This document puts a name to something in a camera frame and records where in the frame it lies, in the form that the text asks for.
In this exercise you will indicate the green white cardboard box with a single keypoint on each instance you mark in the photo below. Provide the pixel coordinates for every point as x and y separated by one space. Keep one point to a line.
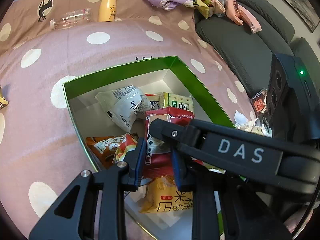
164 74

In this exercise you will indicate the dark grey sofa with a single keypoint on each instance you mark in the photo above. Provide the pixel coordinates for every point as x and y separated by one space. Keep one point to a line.
249 55

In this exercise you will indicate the orange panda snack packet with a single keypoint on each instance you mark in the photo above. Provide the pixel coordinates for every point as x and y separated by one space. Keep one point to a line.
112 149

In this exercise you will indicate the pink polka dot bedsheet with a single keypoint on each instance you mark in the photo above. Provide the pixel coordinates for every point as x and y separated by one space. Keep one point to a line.
40 152

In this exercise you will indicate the yellow rice snack packet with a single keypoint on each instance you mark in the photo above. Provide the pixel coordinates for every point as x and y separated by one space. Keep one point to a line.
162 195

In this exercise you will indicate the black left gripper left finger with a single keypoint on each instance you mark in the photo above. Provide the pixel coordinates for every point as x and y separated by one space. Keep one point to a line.
72 215

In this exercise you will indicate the yellow bottle red cap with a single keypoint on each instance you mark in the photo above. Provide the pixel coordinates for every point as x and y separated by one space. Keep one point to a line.
107 11

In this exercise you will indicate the small red snack packet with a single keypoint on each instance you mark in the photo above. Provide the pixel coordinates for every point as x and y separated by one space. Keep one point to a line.
259 102

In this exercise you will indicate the green cracker packet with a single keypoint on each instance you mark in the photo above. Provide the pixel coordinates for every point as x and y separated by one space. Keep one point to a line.
176 101

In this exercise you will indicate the white wrapped snacks pile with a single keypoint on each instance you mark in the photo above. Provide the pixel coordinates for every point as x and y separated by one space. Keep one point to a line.
252 125

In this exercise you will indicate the white red snack packet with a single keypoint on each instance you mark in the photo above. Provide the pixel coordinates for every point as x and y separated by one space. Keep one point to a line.
154 99

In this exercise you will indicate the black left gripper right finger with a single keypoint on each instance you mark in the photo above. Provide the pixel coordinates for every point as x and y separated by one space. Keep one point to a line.
193 177

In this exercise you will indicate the pink cloth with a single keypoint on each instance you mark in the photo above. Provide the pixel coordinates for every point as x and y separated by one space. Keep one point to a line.
230 8

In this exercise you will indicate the clear plastic bottle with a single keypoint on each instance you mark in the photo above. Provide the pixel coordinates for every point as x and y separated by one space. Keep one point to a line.
71 19

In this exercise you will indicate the gold snack packet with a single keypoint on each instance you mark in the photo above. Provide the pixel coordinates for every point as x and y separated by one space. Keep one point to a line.
3 101

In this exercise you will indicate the white barcode snack packet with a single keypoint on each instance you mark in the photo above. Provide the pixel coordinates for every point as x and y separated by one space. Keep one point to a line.
124 105

